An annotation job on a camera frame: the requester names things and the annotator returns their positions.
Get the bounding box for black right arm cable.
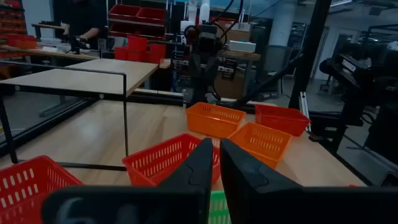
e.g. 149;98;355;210
211;0;245;41

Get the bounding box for white flat box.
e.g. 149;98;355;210
228;40;257;53

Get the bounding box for person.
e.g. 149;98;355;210
60;0;108;50

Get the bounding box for orange plastic basket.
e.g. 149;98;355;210
228;121;294;170
185;101;247;139

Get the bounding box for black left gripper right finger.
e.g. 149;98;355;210
220;138;398;224

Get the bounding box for red storage bin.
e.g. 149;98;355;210
108;4;141;22
147;43;167;65
127;35;149;52
137;6;166;25
114;46;129;62

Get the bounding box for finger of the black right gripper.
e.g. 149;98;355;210
205;55;220;94
188;55;205;94

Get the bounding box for wooden workbench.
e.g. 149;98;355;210
0;45;100;62

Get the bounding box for white plastic bottle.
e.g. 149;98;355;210
198;0;211;24

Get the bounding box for silver aluminium extrusion bar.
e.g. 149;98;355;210
299;91;312;132

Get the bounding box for black aluminium rig frame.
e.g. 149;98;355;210
0;0;398;187

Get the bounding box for wooden side table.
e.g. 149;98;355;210
217;49;262;97

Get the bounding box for red bin rack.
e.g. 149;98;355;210
0;0;39;58

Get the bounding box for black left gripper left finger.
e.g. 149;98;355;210
41;138;215;224

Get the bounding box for brown cardboard box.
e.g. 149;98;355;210
214;71;250;100
214;18;252;43

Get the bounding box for red plastic basket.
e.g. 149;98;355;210
122;133;221;187
254;104;312;138
0;155;84;224

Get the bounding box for green plastic basket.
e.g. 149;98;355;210
207;190;233;224

